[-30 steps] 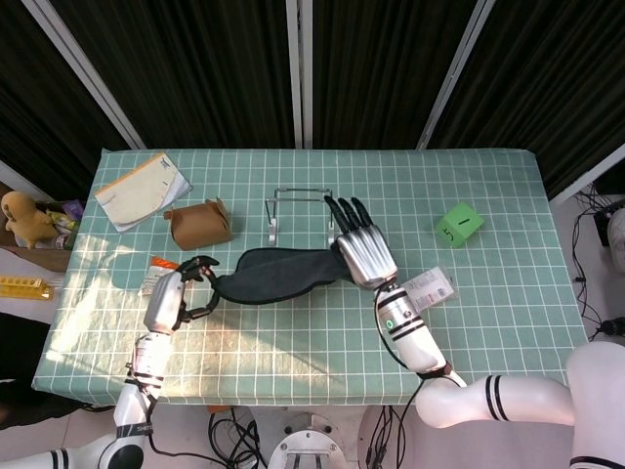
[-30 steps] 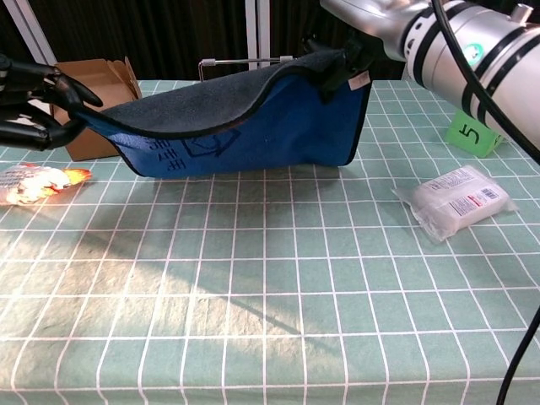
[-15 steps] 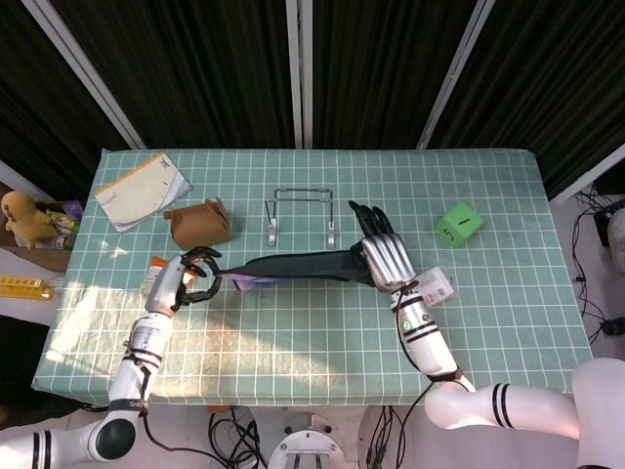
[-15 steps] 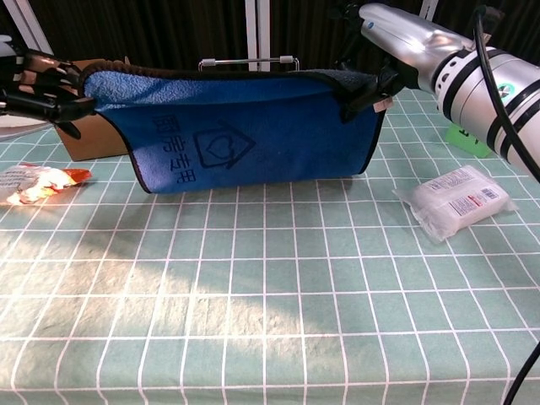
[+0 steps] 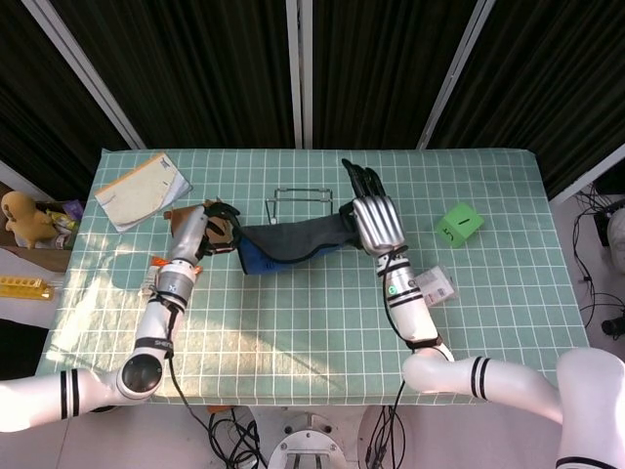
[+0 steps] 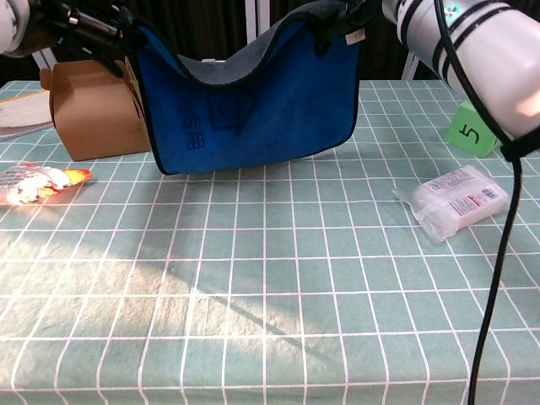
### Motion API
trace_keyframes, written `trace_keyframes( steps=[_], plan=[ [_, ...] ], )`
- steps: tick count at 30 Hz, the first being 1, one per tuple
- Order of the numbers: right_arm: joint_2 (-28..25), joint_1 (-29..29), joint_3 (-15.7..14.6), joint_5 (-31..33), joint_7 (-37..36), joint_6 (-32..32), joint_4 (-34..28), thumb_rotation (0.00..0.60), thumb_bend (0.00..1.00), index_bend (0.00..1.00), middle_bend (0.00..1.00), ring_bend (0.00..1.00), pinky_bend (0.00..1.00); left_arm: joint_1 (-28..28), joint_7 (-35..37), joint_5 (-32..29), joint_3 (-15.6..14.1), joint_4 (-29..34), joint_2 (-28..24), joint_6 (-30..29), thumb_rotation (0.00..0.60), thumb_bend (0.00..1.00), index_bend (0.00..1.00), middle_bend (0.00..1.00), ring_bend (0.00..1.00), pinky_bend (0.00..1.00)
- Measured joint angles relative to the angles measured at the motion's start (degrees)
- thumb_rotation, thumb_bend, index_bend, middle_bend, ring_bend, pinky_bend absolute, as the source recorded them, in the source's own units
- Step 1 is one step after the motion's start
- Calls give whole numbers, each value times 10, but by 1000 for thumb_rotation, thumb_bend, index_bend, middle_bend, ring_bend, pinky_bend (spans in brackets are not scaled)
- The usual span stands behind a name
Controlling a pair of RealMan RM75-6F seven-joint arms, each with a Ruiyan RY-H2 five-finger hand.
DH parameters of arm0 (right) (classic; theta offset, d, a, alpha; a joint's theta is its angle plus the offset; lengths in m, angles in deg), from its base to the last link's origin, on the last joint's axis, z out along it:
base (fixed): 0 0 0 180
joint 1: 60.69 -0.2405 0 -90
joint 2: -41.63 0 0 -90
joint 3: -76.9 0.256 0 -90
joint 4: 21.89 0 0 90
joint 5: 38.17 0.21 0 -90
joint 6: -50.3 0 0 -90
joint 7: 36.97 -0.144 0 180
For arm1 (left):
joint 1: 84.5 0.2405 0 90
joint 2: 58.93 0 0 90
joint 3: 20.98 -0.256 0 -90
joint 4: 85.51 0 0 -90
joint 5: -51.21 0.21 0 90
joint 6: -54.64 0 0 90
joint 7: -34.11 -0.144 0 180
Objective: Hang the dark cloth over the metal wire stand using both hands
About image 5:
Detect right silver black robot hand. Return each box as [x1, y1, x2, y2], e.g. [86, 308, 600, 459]
[340, 157, 408, 257]

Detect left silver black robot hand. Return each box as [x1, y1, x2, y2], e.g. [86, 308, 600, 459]
[168, 197, 242, 263]

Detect dark blue-grey cloth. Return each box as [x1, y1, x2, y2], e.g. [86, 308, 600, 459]
[237, 204, 360, 277]

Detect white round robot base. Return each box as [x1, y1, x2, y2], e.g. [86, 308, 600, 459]
[267, 408, 354, 469]

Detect brown cardboard gable box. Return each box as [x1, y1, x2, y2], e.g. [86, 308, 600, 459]
[163, 197, 238, 256]

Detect green numbered foam cube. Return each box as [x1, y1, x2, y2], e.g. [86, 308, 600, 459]
[436, 202, 486, 249]

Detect white tissue pack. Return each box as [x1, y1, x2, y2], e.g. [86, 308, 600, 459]
[412, 265, 461, 309]

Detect green checked tablecloth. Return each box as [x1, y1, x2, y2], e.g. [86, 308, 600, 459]
[36, 148, 593, 407]

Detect black pleated curtain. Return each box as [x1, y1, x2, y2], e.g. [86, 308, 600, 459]
[0, 0, 625, 201]

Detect yellow plush toy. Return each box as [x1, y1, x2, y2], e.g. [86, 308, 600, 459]
[0, 191, 53, 251]

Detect yellow box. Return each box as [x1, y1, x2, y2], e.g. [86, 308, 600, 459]
[0, 275, 57, 301]

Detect metal wire stand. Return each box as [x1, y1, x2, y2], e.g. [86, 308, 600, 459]
[264, 187, 335, 227]

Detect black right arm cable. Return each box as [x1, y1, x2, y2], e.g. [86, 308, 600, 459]
[379, 247, 443, 407]

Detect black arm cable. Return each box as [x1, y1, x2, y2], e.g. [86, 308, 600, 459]
[153, 287, 199, 416]
[379, 247, 443, 407]

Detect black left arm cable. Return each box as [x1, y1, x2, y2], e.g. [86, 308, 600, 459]
[153, 287, 199, 416]

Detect white frame post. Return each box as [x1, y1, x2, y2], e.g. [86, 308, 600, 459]
[416, 0, 497, 150]
[32, 0, 147, 150]
[284, 0, 314, 149]

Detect black floor cable bundle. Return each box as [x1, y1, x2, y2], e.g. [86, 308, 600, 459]
[569, 184, 625, 339]
[206, 405, 269, 469]

